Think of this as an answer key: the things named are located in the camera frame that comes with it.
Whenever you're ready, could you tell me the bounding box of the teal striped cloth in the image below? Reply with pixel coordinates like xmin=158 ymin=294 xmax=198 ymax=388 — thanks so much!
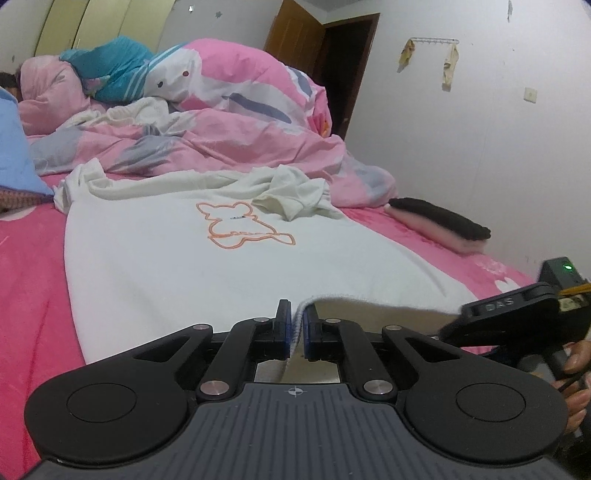
xmin=59 ymin=37 xmax=160 ymax=103

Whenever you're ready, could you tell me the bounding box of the pale pink folded garment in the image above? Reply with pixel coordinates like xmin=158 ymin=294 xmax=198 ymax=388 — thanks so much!
xmin=385 ymin=205 xmax=491 ymax=256

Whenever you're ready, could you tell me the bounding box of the pale yellow wardrobe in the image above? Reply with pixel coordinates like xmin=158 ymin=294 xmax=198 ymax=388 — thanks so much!
xmin=34 ymin=0 xmax=179 ymax=59

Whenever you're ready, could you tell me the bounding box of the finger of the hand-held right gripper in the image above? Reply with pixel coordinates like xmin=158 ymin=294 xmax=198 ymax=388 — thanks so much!
xmin=436 ymin=284 xmax=563 ymax=357

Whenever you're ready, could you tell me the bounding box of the pink printed quilt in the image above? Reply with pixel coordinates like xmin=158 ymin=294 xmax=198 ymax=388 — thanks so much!
xmin=18 ymin=39 xmax=400 ymax=208

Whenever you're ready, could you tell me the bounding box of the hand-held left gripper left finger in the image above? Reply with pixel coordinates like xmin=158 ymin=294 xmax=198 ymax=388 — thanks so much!
xmin=130 ymin=299 xmax=295 ymax=403

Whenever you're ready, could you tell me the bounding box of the wooden door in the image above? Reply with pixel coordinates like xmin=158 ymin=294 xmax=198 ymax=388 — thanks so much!
xmin=264 ymin=0 xmax=382 ymax=140

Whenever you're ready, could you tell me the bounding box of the cream knitted garment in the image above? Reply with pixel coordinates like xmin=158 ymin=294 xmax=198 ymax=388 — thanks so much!
xmin=69 ymin=97 xmax=195 ymax=128

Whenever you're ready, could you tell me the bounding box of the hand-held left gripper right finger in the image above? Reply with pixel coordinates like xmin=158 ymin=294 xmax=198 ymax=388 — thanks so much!
xmin=302 ymin=304 xmax=463 ymax=403

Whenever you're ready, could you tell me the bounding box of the white sweatshirt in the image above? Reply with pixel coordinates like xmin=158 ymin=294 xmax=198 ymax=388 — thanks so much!
xmin=53 ymin=157 xmax=479 ymax=384

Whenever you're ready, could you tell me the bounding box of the light blue folded cloth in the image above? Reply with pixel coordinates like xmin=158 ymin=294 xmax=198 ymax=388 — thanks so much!
xmin=0 ymin=88 xmax=56 ymax=195

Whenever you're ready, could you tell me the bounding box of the person's right hand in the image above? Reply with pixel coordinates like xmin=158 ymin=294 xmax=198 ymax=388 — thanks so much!
xmin=563 ymin=342 xmax=591 ymax=433

